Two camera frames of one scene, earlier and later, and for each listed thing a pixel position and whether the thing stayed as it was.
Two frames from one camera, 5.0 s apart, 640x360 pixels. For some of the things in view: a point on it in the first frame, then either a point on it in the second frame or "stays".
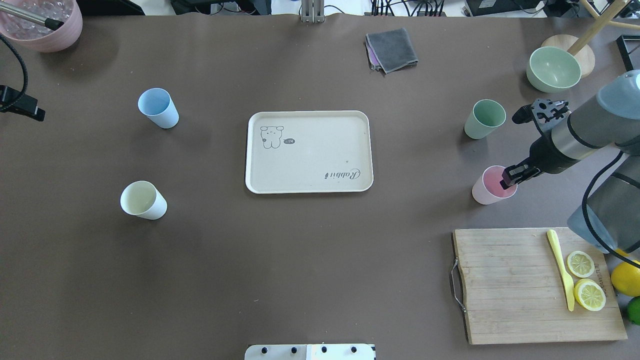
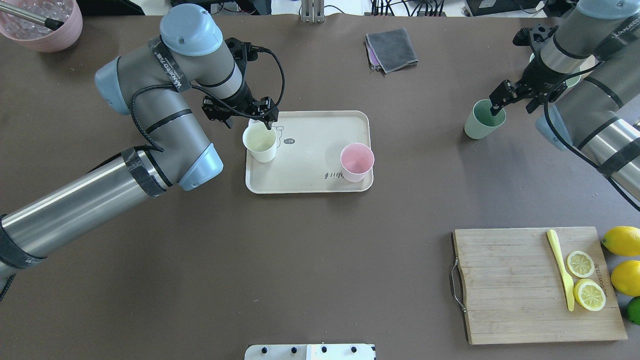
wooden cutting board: (515, 291) stays
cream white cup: (142, 199) -> (261, 141)
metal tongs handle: (50, 23) stays
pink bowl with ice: (37, 36) stays
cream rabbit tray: (309, 152) stays
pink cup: (488, 189) -> (357, 160)
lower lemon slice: (590, 294) stays
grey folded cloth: (393, 48) stays
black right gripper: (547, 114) -> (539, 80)
